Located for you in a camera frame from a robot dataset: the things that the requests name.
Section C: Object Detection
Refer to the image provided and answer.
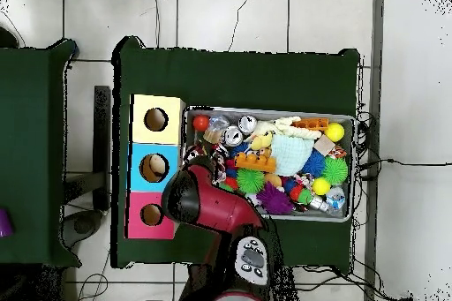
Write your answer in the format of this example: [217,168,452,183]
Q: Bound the wooden box with three holes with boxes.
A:
[124,94,187,241]

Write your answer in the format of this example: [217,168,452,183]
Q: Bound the orange toy building brick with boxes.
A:
[234,152,277,174]

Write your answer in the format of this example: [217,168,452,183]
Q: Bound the yellow plush duck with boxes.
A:
[248,131,275,151]

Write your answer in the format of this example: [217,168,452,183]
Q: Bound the red-orange ball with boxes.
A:
[192,114,210,132]

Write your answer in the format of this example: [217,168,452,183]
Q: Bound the bright green spiky ball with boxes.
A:
[236,168,267,195]

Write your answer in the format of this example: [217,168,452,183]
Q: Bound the mint green cloth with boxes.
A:
[270,133,315,177]

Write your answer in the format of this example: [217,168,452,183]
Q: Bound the purple spiky toy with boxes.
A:
[256,182,295,215]

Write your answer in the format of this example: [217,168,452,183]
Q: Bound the dark green table cloth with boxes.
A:
[110,35,363,275]

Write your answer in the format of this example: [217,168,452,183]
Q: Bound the blue spiky ball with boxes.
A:
[300,147,327,178]

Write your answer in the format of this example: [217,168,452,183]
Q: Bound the dark grey rounded base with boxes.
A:
[57,208,105,251]

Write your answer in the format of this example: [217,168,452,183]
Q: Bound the green cloth side table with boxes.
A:
[0,39,82,267]

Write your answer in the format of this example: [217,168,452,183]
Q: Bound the shallow wire mesh bin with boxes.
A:
[181,104,356,223]

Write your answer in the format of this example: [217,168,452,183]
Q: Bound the black power cable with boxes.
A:
[356,157,452,173]

